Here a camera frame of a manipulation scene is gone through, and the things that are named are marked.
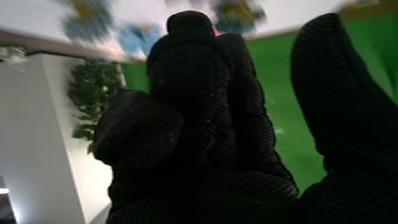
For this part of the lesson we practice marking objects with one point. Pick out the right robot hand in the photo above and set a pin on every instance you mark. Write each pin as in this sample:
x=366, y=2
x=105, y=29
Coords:
x=195, y=133

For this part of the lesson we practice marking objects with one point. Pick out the green leafy plant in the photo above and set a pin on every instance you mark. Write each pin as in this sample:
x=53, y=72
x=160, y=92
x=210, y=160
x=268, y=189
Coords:
x=94, y=90

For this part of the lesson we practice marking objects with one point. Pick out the light blue flower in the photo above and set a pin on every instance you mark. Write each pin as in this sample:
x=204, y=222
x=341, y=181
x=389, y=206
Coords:
x=139, y=38

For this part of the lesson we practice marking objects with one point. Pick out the pink flower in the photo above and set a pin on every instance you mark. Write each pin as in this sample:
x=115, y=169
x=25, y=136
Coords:
x=217, y=32

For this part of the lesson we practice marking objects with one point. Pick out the dark blue flower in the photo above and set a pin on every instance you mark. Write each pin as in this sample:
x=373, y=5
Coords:
x=236, y=15

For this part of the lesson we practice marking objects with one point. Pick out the white sheet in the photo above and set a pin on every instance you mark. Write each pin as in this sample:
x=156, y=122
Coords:
x=36, y=16

